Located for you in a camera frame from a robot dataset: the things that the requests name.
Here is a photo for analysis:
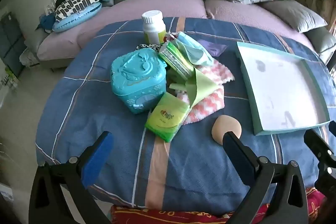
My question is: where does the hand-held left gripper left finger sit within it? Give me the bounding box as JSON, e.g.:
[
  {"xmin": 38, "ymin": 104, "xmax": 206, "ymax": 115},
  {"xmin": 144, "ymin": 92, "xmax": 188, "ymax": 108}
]
[{"xmin": 28, "ymin": 131, "xmax": 114, "ymax": 224}]

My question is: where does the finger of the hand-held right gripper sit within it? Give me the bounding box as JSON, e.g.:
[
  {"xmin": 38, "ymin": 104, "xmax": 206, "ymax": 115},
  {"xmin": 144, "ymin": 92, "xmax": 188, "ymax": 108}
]
[{"xmin": 304, "ymin": 130, "xmax": 336, "ymax": 163}]

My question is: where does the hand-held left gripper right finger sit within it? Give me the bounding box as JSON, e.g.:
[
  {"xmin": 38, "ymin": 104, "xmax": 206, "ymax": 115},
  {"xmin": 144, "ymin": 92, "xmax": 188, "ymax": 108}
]
[{"xmin": 223, "ymin": 131, "xmax": 309, "ymax": 224}]

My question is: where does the beige makeup sponge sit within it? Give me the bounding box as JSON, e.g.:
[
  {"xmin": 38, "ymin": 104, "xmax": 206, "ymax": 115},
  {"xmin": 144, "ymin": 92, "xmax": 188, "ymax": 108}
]
[{"xmin": 211, "ymin": 115, "xmax": 242, "ymax": 146}]

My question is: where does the pink white striped towel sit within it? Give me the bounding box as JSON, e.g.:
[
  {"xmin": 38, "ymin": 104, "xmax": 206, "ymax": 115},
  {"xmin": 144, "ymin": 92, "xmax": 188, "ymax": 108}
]
[{"xmin": 173, "ymin": 59, "xmax": 235, "ymax": 125}]

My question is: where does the teal white cardboard tray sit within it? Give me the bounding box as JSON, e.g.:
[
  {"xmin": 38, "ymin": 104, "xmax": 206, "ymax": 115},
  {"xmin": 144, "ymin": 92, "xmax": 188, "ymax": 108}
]
[{"xmin": 234, "ymin": 42, "xmax": 331, "ymax": 136}]

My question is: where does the light green cloth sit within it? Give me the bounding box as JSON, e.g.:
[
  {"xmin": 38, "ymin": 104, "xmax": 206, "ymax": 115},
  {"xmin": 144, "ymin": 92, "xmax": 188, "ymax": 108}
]
[{"xmin": 169, "ymin": 67, "xmax": 218, "ymax": 111}]

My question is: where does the green tissue pack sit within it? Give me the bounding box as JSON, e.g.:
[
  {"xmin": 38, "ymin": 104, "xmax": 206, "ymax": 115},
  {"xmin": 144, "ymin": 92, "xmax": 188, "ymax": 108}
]
[
  {"xmin": 145, "ymin": 93, "xmax": 190, "ymax": 143},
  {"xmin": 158, "ymin": 41, "xmax": 196, "ymax": 80}
]

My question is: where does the teal plastic box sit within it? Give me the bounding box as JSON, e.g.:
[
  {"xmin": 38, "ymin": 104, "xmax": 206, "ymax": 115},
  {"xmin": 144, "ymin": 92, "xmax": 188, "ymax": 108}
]
[{"xmin": 110, "ymin": 49, "xmax": 168, "ymax": 115}]

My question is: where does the purple wet wipe pack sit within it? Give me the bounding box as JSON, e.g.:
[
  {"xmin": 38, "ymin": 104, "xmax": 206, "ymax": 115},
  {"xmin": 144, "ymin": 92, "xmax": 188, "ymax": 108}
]
[{"xmin": 202, "ymin": 39, "xmax": 227, "ymax": 57}]

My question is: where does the blue face mask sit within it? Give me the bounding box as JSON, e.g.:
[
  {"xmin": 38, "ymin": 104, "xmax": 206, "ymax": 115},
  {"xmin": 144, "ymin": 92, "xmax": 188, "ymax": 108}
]
[{"xmin": 175, "ymin": 32, "xmax": 214, "ymax": 66}]

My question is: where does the leopard print scrunchie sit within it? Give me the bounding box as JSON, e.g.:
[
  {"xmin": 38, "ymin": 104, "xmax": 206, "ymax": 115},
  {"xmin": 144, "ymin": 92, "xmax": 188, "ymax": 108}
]
[{"xmin": 135, "ymin": 43, "xmax": 162, "ymax": 53}]

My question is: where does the blue plaid blanket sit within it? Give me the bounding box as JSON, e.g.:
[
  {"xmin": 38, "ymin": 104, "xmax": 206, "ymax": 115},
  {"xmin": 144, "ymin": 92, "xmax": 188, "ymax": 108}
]
[{"xmin": 35, "ymin": 17, "xmax": 334, "ymax": 216}]

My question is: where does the grey leather cushion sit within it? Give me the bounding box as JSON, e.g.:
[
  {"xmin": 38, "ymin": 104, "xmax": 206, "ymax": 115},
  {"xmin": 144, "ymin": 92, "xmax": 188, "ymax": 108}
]
[{"xmin": 304, "ymin": 27, "xmax": 336, "ymax": 56}]

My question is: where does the light blue inflatable cushion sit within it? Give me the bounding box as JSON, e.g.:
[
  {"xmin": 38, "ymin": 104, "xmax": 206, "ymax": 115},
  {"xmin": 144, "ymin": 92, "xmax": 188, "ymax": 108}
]
[{"xmin": 52, "ymin": 2, "xmax": 103, "ymax": 33}]

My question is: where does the purple sofa seat cover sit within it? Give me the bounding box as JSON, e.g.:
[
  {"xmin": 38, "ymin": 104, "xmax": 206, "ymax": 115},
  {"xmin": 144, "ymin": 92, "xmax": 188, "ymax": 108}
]
[
  {"xmin": 37, "ymin": 0, "xmax": 208, "ymax": 62},
  {"xmin": 205, "ymin": 0, "xmax": 313, "ymax": 48}
]

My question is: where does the white plastic bottle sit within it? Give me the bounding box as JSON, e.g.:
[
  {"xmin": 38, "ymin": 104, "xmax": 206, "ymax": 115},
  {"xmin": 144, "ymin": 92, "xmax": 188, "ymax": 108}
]
[{"xmin": 142, "ymin": 10, "xmax": 167, "ymax": 45}]

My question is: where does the dark blue cloth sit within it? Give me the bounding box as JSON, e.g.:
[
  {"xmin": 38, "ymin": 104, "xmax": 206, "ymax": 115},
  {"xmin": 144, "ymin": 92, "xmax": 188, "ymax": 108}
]
[{"xmin": 35, "ymin": 14, "xmax": 57, "ymax": 33}]

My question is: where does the dark grey cabinet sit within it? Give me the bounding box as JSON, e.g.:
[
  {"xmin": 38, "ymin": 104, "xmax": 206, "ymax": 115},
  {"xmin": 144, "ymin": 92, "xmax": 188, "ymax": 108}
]
[{"xmin": 0, "ymin": 11, "xmax": 27, "ymax": 77}]

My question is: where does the black white patterned cushion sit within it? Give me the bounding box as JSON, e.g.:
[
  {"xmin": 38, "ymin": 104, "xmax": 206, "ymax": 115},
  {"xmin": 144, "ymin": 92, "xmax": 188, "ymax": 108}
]
[{"xmin": 54, "ymin": 0, "xmax": 103, "ymax": 22}]

